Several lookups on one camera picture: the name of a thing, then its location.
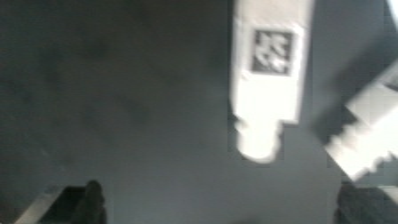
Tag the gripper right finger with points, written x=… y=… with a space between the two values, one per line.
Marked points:
x=366 y=205

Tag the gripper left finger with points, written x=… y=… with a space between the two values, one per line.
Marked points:
x=66 y=205

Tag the white table leg with tag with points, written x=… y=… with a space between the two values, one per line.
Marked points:
x=268 y=62

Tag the white table leg middle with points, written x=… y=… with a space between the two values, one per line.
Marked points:
x=364 y=145

